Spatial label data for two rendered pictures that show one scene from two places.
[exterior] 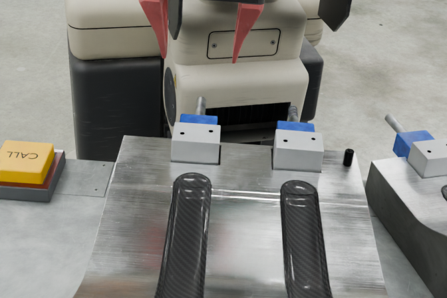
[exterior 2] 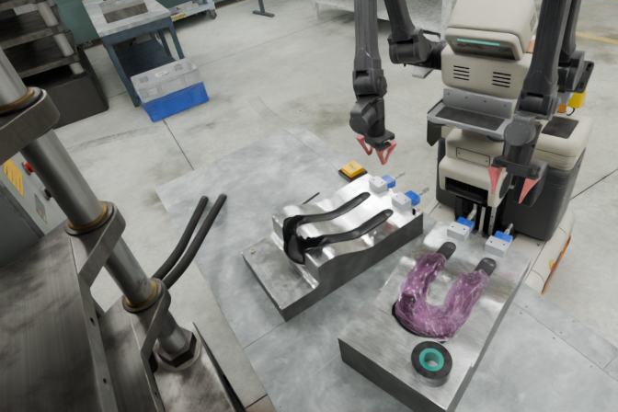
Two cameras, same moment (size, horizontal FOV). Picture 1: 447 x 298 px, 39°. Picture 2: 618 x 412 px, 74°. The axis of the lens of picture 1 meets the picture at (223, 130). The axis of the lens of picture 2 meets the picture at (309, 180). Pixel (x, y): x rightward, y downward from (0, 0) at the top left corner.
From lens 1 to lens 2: 92 cm
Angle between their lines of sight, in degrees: 52
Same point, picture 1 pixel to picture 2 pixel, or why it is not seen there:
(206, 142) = (375, 185)
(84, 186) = not seen: hidden behind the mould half
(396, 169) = (442, 227)
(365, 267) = (374, 239)
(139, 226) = (340, 198)
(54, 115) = not seen: hidden behind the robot
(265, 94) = (474, 182)
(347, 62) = not seen: outside the picture
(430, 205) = (433, 243)
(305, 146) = (399, 200)
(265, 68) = (479, 170)
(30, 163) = (350, 170)
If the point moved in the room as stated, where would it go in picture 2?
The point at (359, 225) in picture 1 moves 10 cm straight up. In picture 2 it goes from (389, 230) to (388, 204)
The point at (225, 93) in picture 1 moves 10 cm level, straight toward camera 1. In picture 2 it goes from (456, 174) to (436, 186)
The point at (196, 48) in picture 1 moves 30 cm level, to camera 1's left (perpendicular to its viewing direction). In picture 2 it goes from (452, 152) to (396, 122)
